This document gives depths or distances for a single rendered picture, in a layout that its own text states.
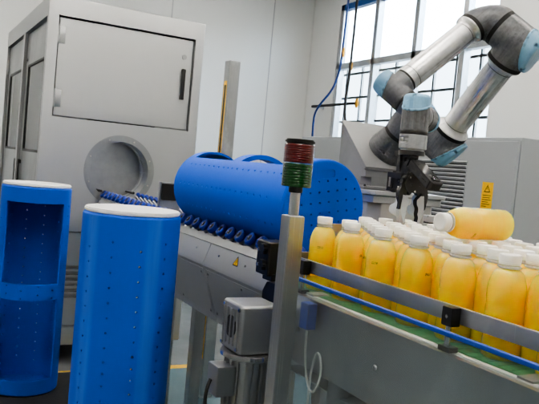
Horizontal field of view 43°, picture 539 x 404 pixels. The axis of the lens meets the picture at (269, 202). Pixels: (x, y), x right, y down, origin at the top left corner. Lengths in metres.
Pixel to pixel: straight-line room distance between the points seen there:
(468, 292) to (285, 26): 6.56
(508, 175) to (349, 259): 1.97
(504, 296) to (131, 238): 1.06
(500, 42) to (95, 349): 1.47
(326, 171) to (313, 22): 5.98
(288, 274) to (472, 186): 2.32
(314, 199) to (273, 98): 5.64
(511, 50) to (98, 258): 1.33
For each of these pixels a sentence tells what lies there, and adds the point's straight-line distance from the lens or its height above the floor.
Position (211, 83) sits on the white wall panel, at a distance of 7.28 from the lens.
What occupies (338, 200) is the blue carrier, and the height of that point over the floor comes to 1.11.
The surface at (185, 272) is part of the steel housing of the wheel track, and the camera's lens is 2.61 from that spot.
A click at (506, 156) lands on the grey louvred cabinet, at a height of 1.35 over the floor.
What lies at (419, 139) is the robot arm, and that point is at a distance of 1.86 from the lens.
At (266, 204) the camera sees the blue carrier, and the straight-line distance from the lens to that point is 1.98.
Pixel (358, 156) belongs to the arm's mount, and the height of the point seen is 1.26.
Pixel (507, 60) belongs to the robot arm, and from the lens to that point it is 2.16.
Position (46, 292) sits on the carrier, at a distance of 2.99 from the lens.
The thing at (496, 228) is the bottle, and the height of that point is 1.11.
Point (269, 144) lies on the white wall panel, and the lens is 7.54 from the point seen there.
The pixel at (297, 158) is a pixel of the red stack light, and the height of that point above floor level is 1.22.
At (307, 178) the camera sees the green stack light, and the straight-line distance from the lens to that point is 1.40.
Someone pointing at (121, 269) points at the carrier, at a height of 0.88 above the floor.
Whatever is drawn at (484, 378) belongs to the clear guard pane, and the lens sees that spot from 1.14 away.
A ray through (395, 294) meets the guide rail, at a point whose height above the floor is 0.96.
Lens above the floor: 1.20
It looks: 3 degrees down
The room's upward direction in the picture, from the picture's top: 5 degrees clockwise
